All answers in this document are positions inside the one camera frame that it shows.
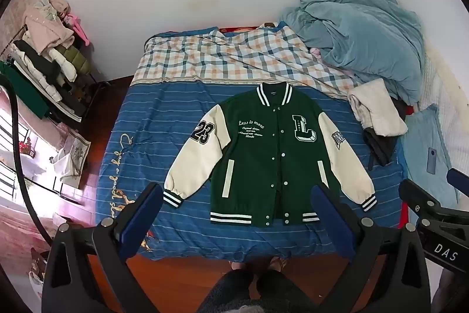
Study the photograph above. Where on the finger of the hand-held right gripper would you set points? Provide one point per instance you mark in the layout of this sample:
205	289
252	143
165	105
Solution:
417	197
460	179

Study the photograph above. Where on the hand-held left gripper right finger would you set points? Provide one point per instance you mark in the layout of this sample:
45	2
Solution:
331	221

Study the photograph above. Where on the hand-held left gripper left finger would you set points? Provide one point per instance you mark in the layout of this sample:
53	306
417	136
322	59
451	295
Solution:
141	221

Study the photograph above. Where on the green varsity jacket cream sleeves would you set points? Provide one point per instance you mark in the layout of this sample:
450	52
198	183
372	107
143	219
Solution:
256	166

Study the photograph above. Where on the pile of clothes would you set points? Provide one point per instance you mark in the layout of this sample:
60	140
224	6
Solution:
44	52

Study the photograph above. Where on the pink clothes hanger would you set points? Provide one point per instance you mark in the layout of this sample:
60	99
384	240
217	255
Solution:
78	29

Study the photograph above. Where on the grey smartphone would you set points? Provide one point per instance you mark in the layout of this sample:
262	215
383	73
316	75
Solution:
432	161

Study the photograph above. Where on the dark garment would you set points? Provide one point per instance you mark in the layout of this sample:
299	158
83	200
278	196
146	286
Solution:
381	148

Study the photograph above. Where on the person's right foot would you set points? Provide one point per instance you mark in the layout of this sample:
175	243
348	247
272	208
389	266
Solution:
277	263

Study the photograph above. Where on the person's foot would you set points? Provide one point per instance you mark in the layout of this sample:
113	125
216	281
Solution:
277	263
239	264

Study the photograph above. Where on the cream white garment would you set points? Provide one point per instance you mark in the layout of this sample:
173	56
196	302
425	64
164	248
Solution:
377	107

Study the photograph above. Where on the person's left foot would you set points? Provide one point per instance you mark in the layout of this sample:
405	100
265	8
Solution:
239	264

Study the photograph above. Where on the person's dark trousers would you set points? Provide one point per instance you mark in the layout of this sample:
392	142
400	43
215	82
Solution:
256	291

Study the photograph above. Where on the blue striped bed sheet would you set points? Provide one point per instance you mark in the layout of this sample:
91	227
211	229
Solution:
176	115

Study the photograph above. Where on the white plastic bag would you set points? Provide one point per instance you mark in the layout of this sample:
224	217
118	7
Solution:
36	276

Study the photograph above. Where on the light blue blanket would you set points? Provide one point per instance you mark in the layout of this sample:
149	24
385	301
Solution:
359	34

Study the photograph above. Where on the plaid quilt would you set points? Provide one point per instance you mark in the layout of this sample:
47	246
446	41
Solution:
227	52

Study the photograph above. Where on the red pillow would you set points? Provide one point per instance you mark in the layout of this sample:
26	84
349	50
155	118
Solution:
238	28

